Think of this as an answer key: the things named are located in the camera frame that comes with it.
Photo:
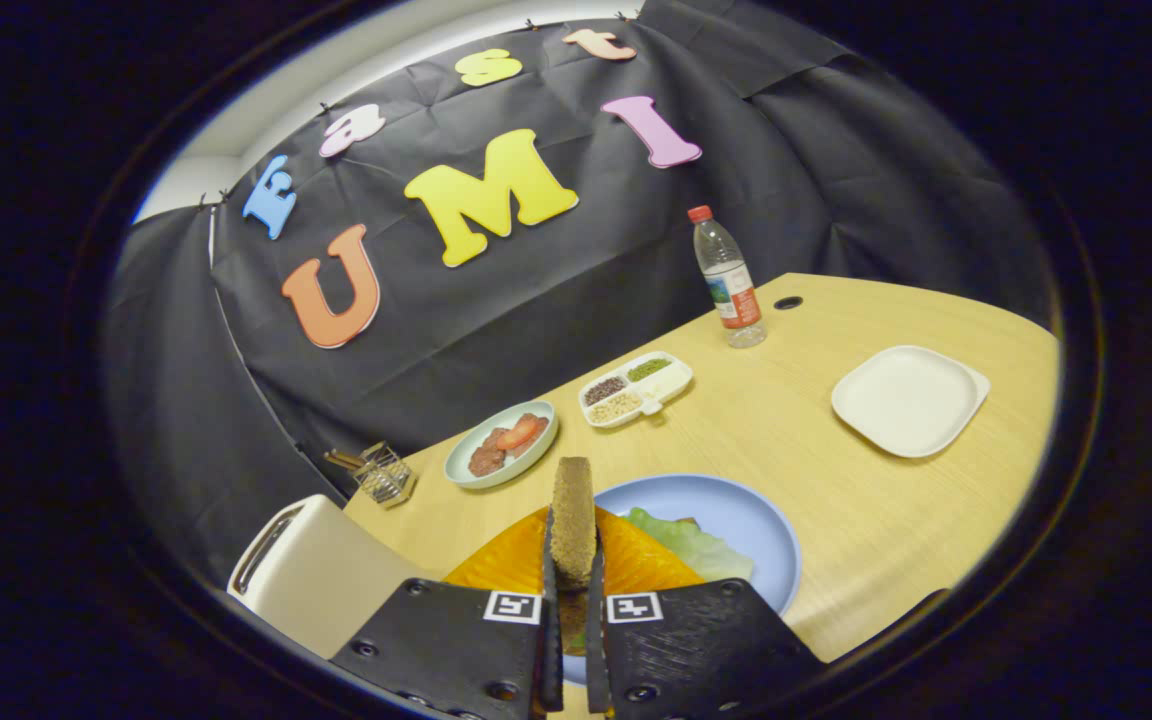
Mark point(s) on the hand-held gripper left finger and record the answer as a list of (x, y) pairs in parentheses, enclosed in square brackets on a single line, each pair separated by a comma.
[(552, 610)]

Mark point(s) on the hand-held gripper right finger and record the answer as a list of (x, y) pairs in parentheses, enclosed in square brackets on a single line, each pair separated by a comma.
[(596, 630)]

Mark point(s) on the brown toasted bread slice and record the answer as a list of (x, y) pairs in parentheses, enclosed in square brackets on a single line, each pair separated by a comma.
[(573, 520)]

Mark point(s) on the green lettuce leaf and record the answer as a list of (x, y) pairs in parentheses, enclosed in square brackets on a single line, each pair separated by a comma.
[(696, 550)]

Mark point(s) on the pale green plate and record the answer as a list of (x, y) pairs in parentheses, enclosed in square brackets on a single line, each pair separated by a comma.
[(466, 478)]

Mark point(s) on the brown meat piece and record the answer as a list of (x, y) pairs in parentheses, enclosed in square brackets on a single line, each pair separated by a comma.
[(486, 458), (536, 422)]

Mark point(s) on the red tomato slice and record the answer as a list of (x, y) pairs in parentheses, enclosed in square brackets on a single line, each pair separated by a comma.
[(518, 432)]

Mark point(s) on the blue round plate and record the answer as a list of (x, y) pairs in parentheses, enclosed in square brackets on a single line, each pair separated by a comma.
[(736, 510)]

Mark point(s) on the white toaster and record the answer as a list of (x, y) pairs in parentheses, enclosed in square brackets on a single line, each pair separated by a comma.
[(326, 590)]

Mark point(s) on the white divided seed tray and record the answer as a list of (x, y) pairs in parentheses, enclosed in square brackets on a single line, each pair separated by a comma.
[(671, 382)]

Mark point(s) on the wooden sticks bundle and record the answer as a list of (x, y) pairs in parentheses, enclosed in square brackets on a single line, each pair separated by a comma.
[(341, 460)]

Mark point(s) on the black backdrop cloth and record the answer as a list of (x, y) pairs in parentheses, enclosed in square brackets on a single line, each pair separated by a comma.
[(536, 300)]

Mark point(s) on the clear water bottle red cap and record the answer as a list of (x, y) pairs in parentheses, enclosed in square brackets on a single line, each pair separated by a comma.
[(728, 285)]

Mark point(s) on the white square plate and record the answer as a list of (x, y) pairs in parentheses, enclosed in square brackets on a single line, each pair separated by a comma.
[(909, 400)]

